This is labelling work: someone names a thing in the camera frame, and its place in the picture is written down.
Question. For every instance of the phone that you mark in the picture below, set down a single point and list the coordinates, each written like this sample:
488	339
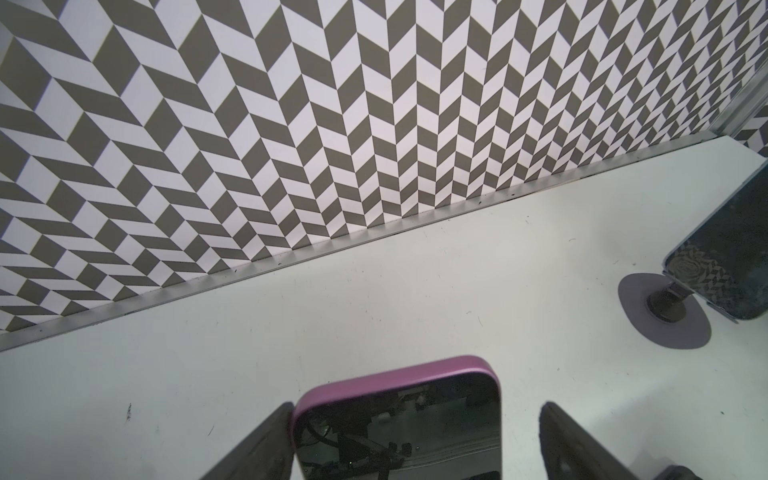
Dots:
724	260
438	420

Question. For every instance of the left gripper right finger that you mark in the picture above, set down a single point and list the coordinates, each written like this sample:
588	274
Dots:
570	452

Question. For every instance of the round grey stand back right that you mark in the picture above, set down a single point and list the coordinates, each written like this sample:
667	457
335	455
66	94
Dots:
664	312

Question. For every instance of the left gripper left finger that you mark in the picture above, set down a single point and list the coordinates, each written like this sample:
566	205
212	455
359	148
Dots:
264	454

